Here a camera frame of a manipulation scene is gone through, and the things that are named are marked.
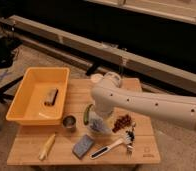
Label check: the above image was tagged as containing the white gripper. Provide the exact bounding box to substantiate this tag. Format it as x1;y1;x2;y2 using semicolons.
88;111;111;134

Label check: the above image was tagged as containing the wooden brush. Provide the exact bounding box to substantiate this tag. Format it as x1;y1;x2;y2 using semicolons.
44;88;58;106

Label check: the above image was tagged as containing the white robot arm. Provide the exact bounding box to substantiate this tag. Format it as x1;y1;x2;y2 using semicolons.
91;72;196;132

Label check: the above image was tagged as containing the yellow plastic tray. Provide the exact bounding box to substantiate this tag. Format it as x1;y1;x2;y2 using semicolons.
6;67;70;125

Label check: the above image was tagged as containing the green cucumber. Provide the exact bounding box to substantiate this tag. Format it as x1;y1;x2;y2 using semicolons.
83;104;93;125

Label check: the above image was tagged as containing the red grapes bunch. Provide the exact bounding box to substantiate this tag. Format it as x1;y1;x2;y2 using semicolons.
112;115;132;133

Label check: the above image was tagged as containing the blue grey sponge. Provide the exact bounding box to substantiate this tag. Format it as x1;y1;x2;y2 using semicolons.
72;134;94;159

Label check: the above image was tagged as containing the small metal cup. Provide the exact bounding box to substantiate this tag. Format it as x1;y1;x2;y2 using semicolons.
63;115;76;132

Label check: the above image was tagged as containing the silver fork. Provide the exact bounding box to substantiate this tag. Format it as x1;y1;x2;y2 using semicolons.
127;142;133;155

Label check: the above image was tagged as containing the corn cob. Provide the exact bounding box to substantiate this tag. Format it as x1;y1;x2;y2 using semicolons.
38;134;56;161

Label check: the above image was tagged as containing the long wooden beam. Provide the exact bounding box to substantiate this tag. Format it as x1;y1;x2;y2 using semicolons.
9;15;196;94

